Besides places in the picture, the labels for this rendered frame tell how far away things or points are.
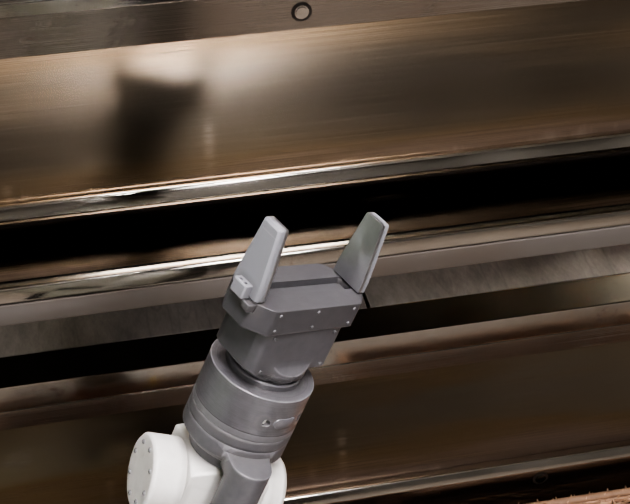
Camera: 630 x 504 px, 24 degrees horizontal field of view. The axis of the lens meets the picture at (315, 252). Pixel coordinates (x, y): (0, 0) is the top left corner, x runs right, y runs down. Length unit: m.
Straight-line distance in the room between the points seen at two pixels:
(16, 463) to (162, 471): 0.78
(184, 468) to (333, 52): 0.63
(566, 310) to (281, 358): 0.87
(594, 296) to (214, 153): 0.59
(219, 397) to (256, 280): 0.11
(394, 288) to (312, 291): 0.82
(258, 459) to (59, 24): 0.59
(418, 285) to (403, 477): 0.26
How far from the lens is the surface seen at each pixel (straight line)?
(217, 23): 1.58
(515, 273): 1.99
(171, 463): 1.18
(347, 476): 2.00
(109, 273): 1.57
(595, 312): 1.96
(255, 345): 1.10
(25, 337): 1.90
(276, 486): 1.21
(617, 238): 1.69
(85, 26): 1.56
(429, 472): 2.02
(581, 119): 1.75
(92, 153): 1.63
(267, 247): 1.06
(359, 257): 1.14
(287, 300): 1.10
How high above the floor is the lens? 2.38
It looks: 36 degrees down
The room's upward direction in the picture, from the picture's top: straight up
